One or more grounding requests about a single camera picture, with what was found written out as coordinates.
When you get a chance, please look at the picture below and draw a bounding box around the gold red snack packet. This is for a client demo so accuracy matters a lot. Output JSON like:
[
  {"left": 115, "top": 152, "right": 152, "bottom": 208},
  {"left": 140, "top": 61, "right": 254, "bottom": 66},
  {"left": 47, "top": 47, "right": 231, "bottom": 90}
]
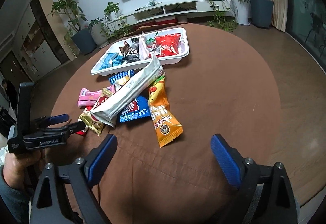
[{"left": 78, "top": 88, "right": 117, "bottom": 135}]

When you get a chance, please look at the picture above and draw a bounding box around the pink snack packet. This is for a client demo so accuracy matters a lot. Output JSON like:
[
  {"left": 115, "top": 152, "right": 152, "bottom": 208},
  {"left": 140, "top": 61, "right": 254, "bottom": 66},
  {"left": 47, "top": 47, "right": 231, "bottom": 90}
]
[{"left": 77, "top": 85, "right": 116, "bottom": 107}]

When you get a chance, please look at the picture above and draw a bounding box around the long white snack bag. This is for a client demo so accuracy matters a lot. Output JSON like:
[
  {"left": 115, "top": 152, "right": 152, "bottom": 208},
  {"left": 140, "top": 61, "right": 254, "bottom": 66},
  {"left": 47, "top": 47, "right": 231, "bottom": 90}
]
[{"left": 96, "top": 55, "right": 164, "bottom": 119}]

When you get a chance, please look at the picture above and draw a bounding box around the orange snack bag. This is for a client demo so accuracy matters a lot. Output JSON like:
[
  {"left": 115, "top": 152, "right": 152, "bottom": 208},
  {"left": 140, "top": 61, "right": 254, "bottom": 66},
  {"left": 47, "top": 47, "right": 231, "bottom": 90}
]
[{"left": 148, "top": 75, "right": 183, "bottom": 148}]

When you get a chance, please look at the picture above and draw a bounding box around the black snack packet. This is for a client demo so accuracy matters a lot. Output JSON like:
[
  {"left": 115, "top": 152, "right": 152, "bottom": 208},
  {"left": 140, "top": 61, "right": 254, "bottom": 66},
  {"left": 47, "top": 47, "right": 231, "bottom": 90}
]
[{"left": 119, "top": 40, "right": 140, "bottom": 63}]

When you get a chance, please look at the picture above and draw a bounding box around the pale pink snack bar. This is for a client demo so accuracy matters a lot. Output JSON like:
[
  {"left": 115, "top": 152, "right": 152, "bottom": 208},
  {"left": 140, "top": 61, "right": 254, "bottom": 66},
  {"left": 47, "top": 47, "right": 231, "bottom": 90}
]
[{"left": 138, "top": 33, "right": 149, "bottom": 61}]

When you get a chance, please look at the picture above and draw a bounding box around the green red snack packet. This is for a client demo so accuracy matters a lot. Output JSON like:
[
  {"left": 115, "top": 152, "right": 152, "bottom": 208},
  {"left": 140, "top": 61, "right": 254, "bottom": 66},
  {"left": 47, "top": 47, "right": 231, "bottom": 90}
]
[{"left": 145, "top": 33, "right": 161, "bottom": 58}]

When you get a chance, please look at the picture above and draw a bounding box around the grey sleeved left forearm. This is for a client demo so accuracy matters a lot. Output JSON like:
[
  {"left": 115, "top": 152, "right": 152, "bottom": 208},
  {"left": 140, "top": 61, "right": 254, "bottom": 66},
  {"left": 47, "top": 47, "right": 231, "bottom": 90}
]
[{"left": 1, "top": 166, "right": 33, "bottom": 223}]

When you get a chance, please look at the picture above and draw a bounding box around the person's left hand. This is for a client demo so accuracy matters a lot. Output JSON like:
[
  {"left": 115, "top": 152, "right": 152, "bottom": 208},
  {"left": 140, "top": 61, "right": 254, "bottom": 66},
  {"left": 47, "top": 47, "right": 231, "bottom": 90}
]
[{"left": 3, "top": 150, "right": 45, "bottom": 190}]

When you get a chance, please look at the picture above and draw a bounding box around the person in background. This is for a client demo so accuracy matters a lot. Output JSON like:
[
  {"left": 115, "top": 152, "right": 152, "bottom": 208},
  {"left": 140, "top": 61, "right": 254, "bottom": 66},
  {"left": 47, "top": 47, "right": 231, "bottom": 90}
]
[{"left": 2, "top": 79, "right": 18, "bottom": 111}]

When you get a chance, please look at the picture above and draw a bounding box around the dark blue snack packet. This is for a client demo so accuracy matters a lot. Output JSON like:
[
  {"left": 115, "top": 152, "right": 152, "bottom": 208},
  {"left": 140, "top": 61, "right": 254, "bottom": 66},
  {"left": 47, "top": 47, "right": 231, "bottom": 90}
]
[{"left": 119, "top": 96, "right": 151, "bottom": 123}]

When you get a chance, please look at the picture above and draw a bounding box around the wooden white cabinet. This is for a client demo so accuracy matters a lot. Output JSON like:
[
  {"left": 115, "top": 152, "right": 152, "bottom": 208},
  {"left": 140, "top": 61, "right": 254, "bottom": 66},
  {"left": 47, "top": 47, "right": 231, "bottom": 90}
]
[{"left": 13, "top": 0, "right": 75, "bottom": 82}]

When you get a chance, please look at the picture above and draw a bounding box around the light blue snack packet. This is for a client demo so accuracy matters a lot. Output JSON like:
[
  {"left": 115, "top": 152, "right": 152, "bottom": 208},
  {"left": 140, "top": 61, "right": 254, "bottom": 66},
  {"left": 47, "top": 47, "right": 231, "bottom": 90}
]
[{"left": 99, "top": 53, "right": 127, "bottom": 70}]

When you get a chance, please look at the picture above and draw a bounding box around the left plant in dark pot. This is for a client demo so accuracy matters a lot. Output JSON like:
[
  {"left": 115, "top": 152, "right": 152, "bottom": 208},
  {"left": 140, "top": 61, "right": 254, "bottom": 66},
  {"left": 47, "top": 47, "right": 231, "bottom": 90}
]
[{"left": 51, "top": 0, "right": 96, "bottom": 55}]

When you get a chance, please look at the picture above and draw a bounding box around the blue striped snack packet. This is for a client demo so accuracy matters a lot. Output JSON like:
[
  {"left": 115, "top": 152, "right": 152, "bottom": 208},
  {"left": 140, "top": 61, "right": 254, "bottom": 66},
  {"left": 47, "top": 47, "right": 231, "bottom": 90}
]
[{"left": 108, "top": 70, "right": 135, "bottom": 85}]

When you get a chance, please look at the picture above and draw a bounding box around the white plastic tray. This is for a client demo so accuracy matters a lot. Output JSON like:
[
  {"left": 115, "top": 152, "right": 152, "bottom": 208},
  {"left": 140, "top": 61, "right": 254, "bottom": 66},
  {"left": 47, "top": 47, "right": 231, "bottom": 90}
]
[{"left": 91, "top": 27, "right": 189, "bottom": 76}]

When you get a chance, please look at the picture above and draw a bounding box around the small plant in white pot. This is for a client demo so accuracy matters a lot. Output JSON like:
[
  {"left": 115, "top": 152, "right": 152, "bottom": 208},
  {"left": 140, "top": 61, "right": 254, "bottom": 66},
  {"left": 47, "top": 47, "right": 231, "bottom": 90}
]
[{"left": 87, "top": 1, "right": 132, "bottom": 49}]

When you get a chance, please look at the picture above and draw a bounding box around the red snack bag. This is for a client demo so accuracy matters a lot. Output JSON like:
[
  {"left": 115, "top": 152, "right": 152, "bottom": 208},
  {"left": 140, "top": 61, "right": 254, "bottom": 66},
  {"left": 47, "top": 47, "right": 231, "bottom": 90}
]
[{"left": 155, "top": 33, "right": 181, "bottom": 57}]

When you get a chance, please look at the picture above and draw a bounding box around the red storage box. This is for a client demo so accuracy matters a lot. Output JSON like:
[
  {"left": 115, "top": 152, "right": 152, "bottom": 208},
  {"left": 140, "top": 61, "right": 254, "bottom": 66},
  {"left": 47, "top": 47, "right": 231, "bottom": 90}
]
[
  {"left": 155, "top": 17, "right": 178, "bottom": 25},
  {"left": 138, "top": 21, "right": 156, "bottom": 26}
]

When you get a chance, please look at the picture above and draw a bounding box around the white tv console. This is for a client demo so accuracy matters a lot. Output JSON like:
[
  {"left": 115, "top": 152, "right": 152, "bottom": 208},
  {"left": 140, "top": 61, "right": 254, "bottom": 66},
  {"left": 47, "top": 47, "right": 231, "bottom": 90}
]
[{"left": 124, "top": 0, "right": 234, "bottom": 25}]

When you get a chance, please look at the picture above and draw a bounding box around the trailing plant in white pot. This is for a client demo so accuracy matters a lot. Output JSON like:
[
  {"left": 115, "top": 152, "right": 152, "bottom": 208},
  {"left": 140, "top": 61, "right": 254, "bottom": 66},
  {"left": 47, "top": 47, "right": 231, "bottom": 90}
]
[{"left": 206, "top": 0, "right": 250, "bottom": 32}]

